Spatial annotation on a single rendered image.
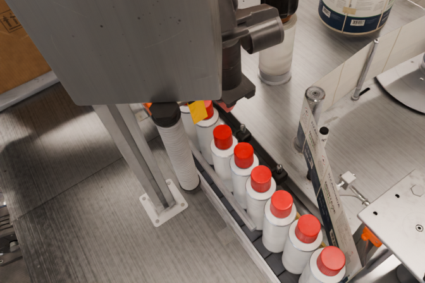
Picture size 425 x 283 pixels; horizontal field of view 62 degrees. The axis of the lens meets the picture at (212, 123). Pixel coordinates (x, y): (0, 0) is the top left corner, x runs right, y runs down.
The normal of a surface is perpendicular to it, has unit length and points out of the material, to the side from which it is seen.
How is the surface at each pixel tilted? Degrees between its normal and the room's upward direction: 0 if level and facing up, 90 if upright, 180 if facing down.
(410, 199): 0
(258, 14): 69
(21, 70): 90
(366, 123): 0
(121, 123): 90
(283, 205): 2
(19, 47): 90
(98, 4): 90
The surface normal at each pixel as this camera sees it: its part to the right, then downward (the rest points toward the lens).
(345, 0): -0.60, 0.69
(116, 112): 0.55, 0.65
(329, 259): -0.05, -0.58
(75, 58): -0.02, 0.82
